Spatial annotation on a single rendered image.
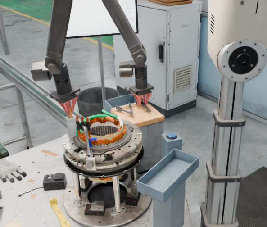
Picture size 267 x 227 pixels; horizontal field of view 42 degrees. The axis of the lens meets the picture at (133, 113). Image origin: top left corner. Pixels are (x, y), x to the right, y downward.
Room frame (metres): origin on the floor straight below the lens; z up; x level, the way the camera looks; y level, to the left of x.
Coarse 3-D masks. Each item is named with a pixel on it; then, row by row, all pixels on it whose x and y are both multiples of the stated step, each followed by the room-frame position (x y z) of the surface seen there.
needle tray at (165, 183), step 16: (160, 160) 1.06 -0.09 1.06; (176, 160) 1.11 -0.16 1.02; (192, 160) 1.09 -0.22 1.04; (144, 176) 0.97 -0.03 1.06; (160, 176) 1.02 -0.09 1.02; (176, 176) 1.01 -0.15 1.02; (144, 192) 0.93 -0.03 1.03; (160, 192) 0.88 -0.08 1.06; (176, 192) 0.97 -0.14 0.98; (160, 208) 0.97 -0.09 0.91; (176, 208) 0.98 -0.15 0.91; (160, 224) 0.97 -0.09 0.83; (176, 224) 0.98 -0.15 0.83
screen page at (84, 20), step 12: (84, 0) 2.27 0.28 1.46; (96, 0) 2.29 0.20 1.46; (120, 0) 2.31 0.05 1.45; (132, 0) 2.32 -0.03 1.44; (72, 12) 2.26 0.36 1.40; (84, 12) 2.27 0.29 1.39; (96, 12) 2.28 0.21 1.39; (132, 12) 2.31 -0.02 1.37; (72, 24) 2.25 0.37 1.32; (84, 24) 2.26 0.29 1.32; (96, 24) 2.27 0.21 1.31; (108, 24) 2.28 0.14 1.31; (132, 24) 2.30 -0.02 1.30
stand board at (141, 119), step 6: (114, 108) 1.52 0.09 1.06; (132, 108) 1.51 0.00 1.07; (138, 108) 1.51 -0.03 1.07; (150, 108) 1.50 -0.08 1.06; (114, 114) 1.47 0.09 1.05; (120, 114) 1.45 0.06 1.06; (126, 114) 1.45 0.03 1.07; (138, 114) 1.44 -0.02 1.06; (144, 114) 1.44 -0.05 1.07; (150, 114) 1.44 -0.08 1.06; (156, 114) 1.43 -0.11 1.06; (162, 114) 1.43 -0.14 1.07; (132, 120) 1.38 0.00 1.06; (138, 120) 1.38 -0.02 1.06; (144, 120) 1.38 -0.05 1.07; (150, 120) 1.38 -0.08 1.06; (156, 120) 1.40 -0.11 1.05; (162, 120) 1.41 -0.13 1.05; (138, 126) 1.36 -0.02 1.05
